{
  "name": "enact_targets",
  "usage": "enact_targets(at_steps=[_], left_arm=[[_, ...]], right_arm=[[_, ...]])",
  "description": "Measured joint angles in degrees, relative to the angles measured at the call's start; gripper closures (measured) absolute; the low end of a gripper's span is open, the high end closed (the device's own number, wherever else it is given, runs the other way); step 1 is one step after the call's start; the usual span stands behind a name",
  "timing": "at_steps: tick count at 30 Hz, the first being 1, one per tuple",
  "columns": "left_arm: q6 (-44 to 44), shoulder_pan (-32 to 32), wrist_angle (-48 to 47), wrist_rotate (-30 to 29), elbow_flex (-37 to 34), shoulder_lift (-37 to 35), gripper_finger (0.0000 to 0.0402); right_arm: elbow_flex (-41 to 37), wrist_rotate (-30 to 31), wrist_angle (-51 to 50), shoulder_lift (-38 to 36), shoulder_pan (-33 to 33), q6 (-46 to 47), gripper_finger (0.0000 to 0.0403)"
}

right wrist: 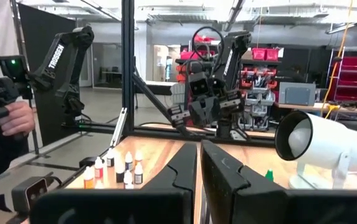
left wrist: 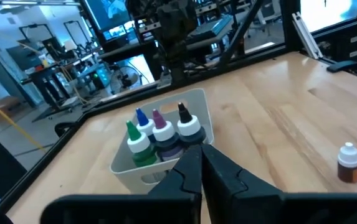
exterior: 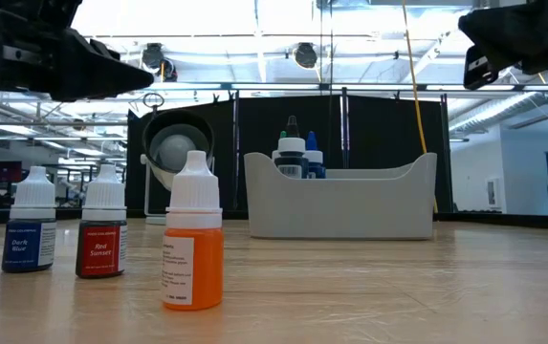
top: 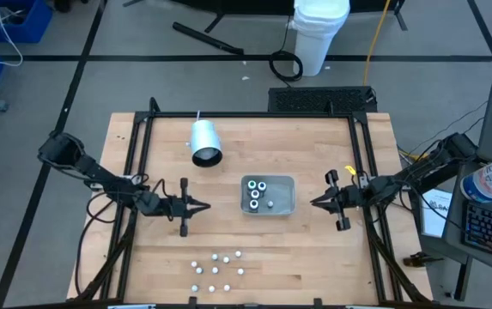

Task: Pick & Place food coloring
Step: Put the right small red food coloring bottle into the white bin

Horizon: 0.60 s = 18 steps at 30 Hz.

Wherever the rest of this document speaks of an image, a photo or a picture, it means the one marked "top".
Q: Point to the white plastic bin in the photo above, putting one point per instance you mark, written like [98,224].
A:
[282,193]

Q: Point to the black aluminium table frame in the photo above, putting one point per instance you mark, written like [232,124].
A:
[250,114]

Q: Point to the grey desk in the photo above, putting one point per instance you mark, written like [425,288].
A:
[453,219]

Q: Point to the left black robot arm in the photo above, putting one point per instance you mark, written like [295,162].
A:
[95,171]

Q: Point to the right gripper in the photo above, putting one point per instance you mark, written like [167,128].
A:
[350,197]

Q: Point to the large green-tip food coloring bottle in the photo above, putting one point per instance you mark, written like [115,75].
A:
[252,184]

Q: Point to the white trash can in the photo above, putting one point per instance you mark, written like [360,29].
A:
[318,34]

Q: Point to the white wipes canister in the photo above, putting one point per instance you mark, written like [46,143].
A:
[490,180]

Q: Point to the white cup lying sideways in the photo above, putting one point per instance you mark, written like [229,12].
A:
[204,139]

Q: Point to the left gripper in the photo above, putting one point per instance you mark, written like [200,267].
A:
[172,206]

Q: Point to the large black-tip food coloring bottle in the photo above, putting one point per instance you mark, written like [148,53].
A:
[253,204]

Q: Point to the black clamp tool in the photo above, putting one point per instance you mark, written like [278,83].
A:
[419,259]

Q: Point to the black perforated computer case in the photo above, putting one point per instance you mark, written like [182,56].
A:
[314,101]

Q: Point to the large blue storage bin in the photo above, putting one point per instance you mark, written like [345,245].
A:
[35,26]

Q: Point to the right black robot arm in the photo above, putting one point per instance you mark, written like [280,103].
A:
[426,169]

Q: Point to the black fabric room divider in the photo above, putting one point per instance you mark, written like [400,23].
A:
[250,5]

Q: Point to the yellow tag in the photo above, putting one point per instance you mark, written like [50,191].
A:
[350,170]

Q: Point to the large blue-tip food coloring bottle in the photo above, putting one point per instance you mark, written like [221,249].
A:
[262,186]

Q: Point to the black rod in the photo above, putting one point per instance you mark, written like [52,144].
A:
[207,38]

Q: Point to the white paper sheet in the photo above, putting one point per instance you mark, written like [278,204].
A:
[441,214]

